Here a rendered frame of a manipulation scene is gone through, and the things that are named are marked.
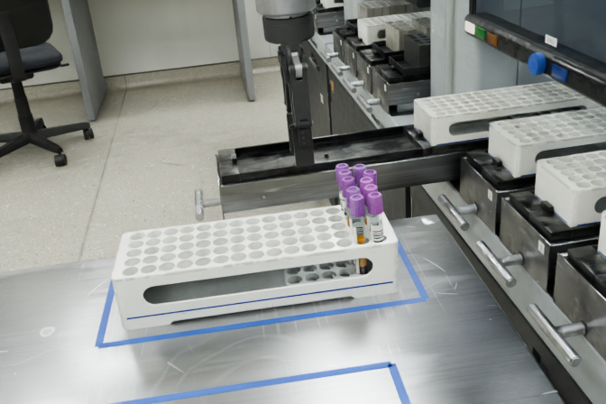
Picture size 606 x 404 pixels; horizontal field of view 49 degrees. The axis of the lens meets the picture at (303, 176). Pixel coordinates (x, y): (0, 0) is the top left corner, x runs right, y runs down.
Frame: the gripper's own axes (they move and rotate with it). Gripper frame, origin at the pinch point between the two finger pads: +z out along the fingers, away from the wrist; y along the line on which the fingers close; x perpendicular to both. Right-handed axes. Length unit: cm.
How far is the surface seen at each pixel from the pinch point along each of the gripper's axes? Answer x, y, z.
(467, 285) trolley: -11.3, -41.4, 3.0
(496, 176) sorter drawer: -25.8, -16.3, 3.5
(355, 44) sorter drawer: -26, 70, 3
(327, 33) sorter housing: -28, 122, 11
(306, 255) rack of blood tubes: 5.6, -40.2, -3.3
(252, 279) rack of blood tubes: 11.4, -34.3, 2.2
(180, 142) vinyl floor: 34, 234, 84
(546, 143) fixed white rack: -32.6, -17.4, -0.9
